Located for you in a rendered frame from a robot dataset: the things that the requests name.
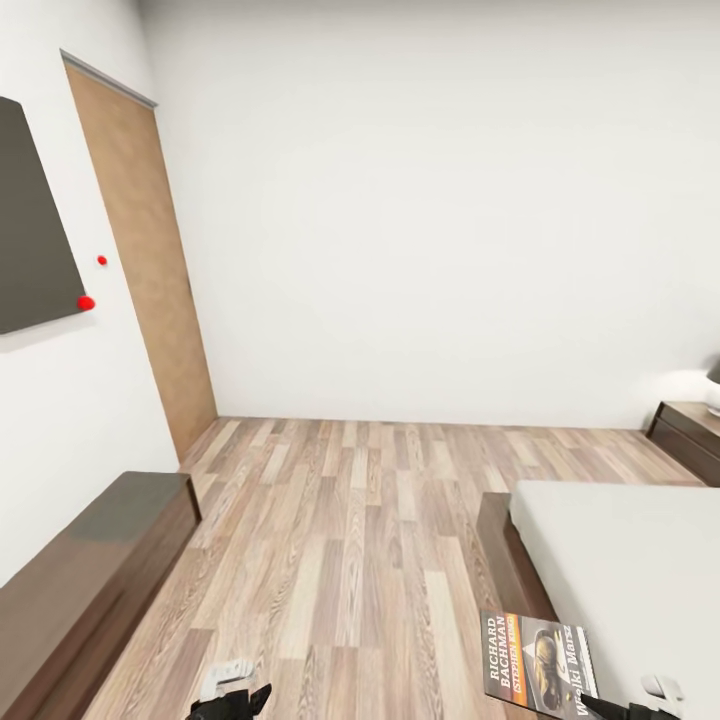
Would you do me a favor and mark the hardback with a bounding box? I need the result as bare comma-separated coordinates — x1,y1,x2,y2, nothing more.
480,608,605,720

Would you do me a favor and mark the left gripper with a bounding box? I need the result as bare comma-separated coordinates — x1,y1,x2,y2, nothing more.
188,683,272,720

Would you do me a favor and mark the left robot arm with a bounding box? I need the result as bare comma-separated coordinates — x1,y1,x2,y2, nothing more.
186,658,272,720

